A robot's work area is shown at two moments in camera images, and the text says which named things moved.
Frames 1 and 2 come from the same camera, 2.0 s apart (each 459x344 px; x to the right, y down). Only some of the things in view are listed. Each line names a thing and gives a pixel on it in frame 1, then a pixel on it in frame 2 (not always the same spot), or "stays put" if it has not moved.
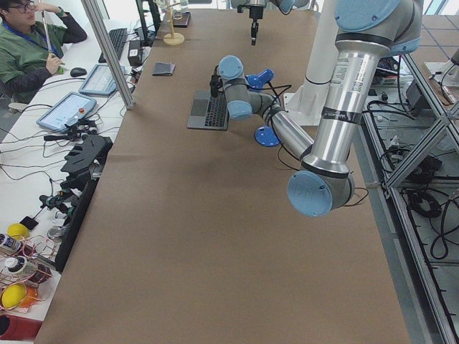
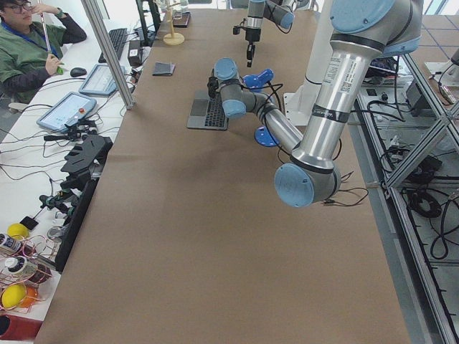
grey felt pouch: x=163 y=69 stays put
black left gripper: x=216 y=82 stays put
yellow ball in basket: x=12 y=295 stays put
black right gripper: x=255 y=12 to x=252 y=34
